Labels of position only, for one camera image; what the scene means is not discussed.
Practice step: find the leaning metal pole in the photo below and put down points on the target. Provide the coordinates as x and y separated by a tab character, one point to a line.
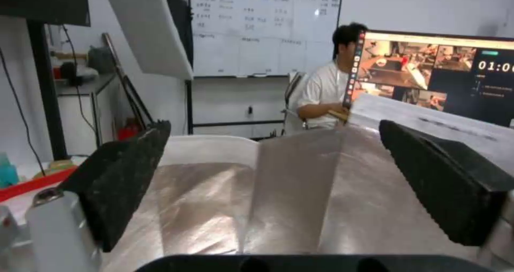
120	76

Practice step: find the computer monitor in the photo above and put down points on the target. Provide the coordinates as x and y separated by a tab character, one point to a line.
462	76

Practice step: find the dark grey bag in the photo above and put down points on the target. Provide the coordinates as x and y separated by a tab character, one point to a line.
101	59

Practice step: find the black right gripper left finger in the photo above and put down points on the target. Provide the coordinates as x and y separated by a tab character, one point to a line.
120	175

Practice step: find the white slanted panel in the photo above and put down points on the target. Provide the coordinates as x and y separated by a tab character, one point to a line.
148	28

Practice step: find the red tray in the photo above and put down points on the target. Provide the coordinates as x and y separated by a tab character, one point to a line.
36	184

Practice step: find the white shelf unit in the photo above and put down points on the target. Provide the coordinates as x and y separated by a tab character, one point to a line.
92	103

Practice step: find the black wall screen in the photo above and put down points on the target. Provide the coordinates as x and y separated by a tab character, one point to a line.
44	0

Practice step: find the red floor object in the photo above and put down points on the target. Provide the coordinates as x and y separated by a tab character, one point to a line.
129	129

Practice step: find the whiteboard on black stand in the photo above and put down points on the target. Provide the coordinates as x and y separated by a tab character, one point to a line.
261	31

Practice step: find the teal box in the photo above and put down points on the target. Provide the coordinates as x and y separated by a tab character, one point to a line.
8	171

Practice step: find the person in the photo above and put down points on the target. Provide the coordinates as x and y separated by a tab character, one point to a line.
321	88

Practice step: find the black upright post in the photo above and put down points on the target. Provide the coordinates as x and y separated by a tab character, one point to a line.
46	88

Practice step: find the wooden sticks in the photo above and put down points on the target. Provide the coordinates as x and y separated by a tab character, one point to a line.
339	113

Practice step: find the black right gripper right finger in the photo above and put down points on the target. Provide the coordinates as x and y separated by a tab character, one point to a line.
441	181

